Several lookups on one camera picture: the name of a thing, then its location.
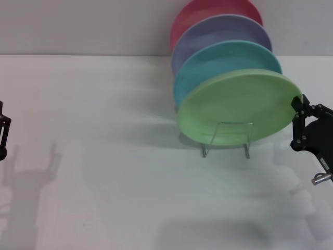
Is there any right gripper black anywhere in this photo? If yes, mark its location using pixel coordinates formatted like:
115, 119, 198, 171
290, 94, 333, 173

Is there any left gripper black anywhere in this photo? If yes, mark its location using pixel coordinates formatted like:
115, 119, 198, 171
0, 100, 12, 161

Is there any green plastic plate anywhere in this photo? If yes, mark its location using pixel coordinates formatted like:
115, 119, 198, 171
176, 69, 304, 151

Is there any light blue plastic plate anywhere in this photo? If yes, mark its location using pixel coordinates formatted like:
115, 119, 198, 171
173, 39, 283, 108

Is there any purple plastic plate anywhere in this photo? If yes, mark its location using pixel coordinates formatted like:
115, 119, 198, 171
171, 14, 273, 77

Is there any red plastic plate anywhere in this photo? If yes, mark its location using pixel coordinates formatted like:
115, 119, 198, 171
169, 0, 264, 52

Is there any silver cylindrical connector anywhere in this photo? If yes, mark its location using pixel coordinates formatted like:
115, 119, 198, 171
310, 172, 333, 186

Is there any chrome wire plate rack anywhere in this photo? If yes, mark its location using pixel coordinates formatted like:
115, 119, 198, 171
201, 121, 254, 159

